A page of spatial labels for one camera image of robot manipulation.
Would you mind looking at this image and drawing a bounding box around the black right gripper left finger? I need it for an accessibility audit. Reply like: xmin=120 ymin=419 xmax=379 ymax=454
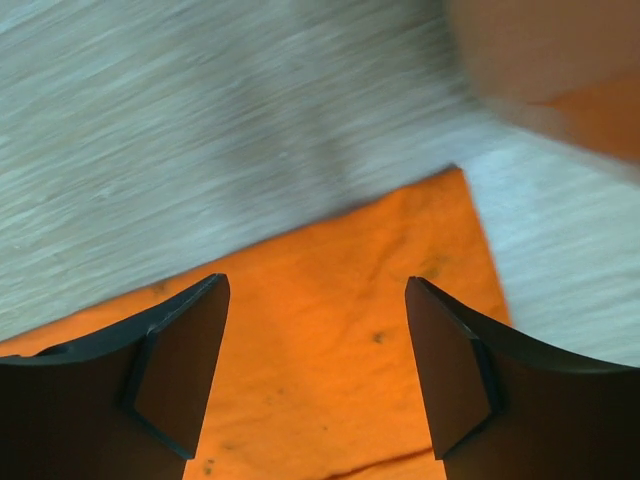
xmin=1 ymin=274 xmax=230 ymax=479

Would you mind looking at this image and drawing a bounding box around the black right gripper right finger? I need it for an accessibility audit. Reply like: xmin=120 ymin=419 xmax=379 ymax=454
xmin=405 ymin=277 xmax=639 ymax=479

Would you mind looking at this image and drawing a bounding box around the orange plastic bin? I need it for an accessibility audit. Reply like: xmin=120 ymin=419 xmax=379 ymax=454
xmin=446 ymin=0 xmax=639 ymax=165

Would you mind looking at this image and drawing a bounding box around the orange t shirt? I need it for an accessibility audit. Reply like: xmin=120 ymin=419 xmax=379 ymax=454
xmin=1 ymin=167 xmax=509 ymax=479

